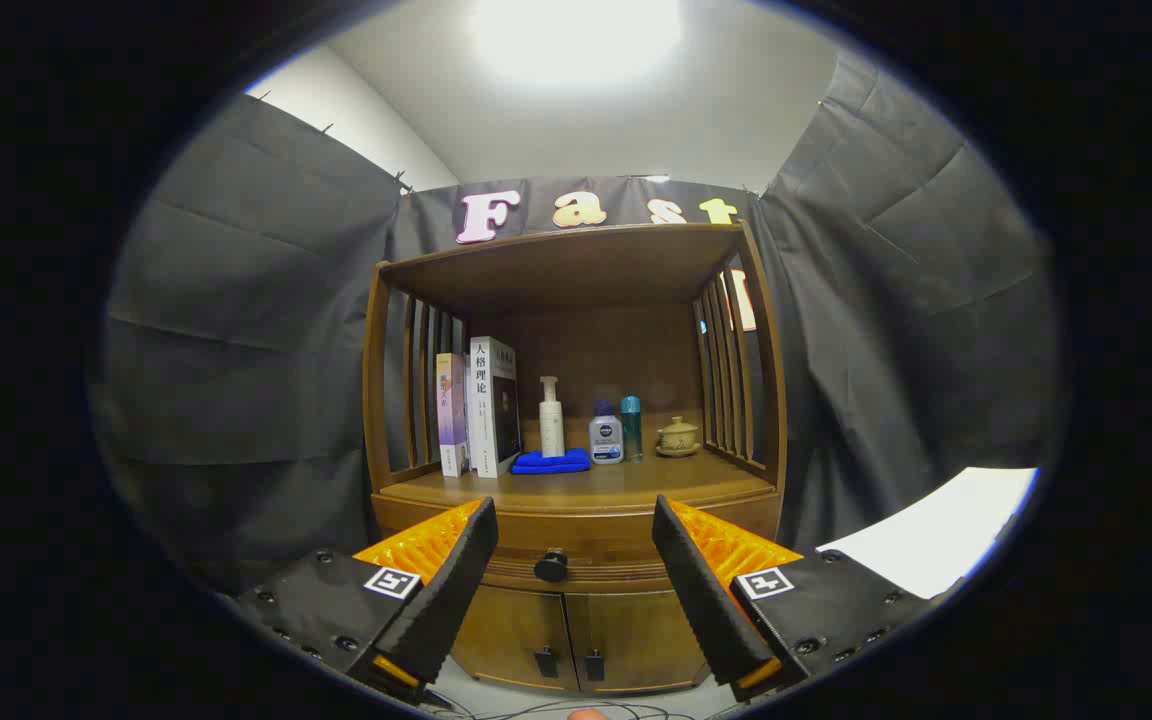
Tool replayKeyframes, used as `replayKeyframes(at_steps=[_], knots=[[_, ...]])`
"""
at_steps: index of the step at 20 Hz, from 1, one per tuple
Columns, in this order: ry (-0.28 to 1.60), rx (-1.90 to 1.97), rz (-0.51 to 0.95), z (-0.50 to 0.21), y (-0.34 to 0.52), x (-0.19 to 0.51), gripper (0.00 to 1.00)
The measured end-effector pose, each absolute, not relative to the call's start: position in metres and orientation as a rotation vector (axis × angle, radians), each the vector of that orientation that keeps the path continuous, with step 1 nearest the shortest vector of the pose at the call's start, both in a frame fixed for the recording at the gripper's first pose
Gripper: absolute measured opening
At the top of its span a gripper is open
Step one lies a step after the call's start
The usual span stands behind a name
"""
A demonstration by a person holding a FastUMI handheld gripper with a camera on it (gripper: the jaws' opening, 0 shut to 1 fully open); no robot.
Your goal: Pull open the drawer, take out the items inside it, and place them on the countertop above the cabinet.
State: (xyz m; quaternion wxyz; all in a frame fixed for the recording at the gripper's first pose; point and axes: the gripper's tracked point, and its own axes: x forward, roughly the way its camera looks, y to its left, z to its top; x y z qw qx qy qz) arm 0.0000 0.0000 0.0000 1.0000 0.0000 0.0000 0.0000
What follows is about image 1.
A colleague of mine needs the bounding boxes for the beige lidded teacup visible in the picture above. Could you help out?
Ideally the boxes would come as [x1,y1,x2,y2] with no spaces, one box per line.
[656,415,702,459]

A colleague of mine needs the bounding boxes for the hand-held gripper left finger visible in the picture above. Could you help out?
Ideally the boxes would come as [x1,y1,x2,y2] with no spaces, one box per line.
[236,497,499,706]

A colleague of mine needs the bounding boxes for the white bottle with blue cap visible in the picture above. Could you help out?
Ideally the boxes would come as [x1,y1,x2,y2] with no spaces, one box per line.
[588,400,625,466]

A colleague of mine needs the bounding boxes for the blue folded cloth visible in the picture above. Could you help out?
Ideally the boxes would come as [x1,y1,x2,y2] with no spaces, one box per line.
[511,448,592,475]

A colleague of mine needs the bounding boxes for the purple book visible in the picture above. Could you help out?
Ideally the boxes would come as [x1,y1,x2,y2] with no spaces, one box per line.
[435,352,469,478]

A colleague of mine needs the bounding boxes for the thick white book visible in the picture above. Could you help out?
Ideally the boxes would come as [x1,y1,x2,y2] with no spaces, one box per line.
[466,336,523,479]

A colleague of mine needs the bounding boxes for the brown wooden cabinet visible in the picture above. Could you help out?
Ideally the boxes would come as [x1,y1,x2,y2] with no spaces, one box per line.
[361,220,789,696]

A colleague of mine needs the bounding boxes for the white box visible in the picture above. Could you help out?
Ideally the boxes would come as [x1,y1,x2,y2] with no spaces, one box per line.
[816,467,1039,601]

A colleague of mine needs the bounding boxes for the white pump bottle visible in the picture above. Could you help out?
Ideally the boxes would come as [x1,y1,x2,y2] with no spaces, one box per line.
[538,376,567,459]

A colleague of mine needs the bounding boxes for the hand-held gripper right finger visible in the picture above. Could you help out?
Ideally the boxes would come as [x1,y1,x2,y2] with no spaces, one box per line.
[651,494,967,704]

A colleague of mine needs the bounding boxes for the wooden countertop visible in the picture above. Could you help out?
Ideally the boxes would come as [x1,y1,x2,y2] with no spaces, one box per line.
[373,452,782,521]

